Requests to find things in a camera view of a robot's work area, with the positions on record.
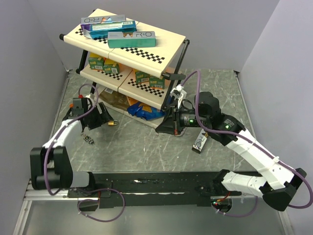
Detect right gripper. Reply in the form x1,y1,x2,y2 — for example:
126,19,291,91
156,103,210,135

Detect short brass padlock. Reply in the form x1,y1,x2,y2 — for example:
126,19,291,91
107,120,119,126

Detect panda keychain with keys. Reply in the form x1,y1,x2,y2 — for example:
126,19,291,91
81,133,94,144

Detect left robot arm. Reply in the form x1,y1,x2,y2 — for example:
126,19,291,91
30,96,113,197

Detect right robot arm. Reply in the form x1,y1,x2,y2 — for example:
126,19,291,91
156,91,306,212

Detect purple wavy sponge pad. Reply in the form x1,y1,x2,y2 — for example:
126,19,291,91
175,128,186,137

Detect brown flat packet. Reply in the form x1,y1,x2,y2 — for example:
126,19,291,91
100,91,130,111

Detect blue snack bag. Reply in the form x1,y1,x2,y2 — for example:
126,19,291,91
127,102,165,121

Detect black R&O box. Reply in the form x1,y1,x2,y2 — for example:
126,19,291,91
192,129,208,154

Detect green carton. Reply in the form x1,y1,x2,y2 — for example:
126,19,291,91
88,53,105,70
134,70,150,84
103,58,120,74
149,76,165,89

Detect green carton right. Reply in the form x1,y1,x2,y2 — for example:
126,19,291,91
149,76,165,89

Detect green carton far left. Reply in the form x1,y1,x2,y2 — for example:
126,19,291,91
88,53,105,70

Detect beige three-tier shelf rack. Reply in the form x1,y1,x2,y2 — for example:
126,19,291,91
59,8,191,129

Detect teal R&O box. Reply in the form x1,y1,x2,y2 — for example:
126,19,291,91
107,31,157,48

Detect blue toothpaste box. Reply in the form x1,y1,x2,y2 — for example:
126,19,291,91
83,21,137,39

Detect purple R&O box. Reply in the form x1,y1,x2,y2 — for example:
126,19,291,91
80,15,126,30

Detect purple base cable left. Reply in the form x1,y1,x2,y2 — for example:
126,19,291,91
77,188,126,223

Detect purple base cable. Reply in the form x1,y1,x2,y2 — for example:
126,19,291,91
77,188,126,223
211,195,258,219

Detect black base frame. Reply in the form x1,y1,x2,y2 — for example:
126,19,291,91
67,171,260,209

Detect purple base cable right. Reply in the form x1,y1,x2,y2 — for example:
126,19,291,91
211,195,258,219

